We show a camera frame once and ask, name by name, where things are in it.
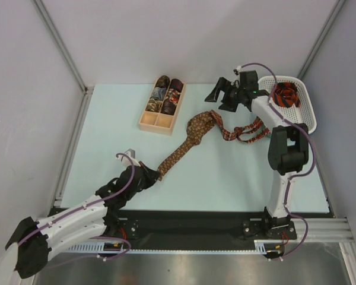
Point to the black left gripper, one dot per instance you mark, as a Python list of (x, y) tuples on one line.
[(151, 176)]

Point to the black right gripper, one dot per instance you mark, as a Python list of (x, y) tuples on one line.
[(227, 95)]

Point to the brown floral tie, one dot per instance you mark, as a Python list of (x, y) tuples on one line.
[(196, 128)]

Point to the red plaid tie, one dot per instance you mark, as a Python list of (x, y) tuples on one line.
[(257, 127)]

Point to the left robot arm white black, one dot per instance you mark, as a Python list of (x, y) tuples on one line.
[(41, 240)]

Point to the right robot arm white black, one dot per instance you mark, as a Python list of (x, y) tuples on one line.
[(289, 145)]

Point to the rolled dark red tie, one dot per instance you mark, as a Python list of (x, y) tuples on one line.
[(176, 84)]

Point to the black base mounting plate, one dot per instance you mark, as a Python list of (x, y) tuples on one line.
[(193, 230)]

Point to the rolled colourful patterned tie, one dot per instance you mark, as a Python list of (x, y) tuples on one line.
[(173, 95)]

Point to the wooden compartment box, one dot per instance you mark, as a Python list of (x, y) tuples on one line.
[(157, 122)]

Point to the red navy striped tie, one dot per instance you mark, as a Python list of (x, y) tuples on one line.
[(285, 94)]

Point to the rolled dark purple tie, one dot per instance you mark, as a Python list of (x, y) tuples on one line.
[(168, 107)]

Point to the rolled camouflage tie top left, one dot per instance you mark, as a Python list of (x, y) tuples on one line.
[(163, 82)]

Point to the rolled blue grey tie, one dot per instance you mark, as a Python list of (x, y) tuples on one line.
[(158, 93)]

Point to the rolled green camouflage tie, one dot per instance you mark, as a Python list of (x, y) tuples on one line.
[(153, 105)]

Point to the white teal plastic basket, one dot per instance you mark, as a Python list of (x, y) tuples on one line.
[(302, 114)]

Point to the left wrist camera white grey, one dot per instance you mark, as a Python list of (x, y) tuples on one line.
[(128, 158)]

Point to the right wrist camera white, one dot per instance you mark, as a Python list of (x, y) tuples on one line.
[(238, 70)]

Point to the left aluminium side rail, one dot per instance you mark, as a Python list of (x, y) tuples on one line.
[(72, 146)]

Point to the white slotted cable duct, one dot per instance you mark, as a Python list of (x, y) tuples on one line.
[(259, 247)]

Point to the right aluminium corner post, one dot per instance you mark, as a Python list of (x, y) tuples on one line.
[(320, 39)]

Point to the aluminium corner post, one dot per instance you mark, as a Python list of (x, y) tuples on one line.
[(320, 39), (56, 37)]

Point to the aluminium front rail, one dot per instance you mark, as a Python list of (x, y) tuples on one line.
[(313, 229)]

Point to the left aluminium corner post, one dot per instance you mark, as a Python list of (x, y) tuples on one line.
[(56, 37)]

